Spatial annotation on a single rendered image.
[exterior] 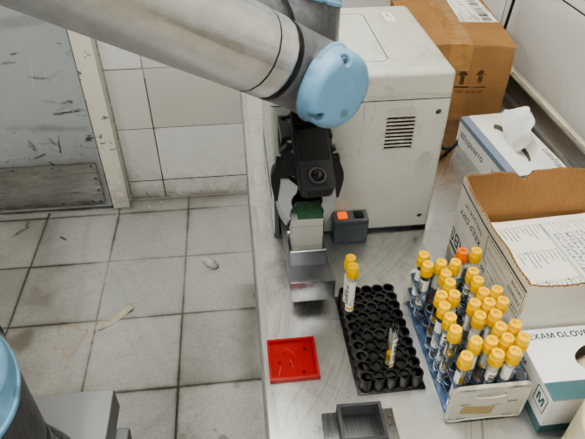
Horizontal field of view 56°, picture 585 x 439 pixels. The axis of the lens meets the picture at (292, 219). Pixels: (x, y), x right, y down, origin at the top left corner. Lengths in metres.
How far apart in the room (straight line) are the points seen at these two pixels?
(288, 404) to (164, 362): 1.19
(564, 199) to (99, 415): 0.77
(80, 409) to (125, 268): 1.53
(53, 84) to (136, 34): 1.88
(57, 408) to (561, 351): 0.63
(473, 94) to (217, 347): 1.15
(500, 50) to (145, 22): 1.00
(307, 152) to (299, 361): 0.29
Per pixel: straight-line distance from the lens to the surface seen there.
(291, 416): 0.75
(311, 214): 0.81
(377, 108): 0.86
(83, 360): 2.00
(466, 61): 1.30
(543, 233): 0.97
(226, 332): 1.96
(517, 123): 1.19
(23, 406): 0.56
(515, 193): 0.97
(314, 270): 0.86
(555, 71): 1.36
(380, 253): 0.96
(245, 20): 0.45
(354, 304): 0.84
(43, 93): 2.32
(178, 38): 0.42
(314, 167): 0.70
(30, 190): 2.58
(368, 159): 0.90
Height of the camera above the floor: 1.52
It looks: 40 degrees down
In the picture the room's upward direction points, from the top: straight up
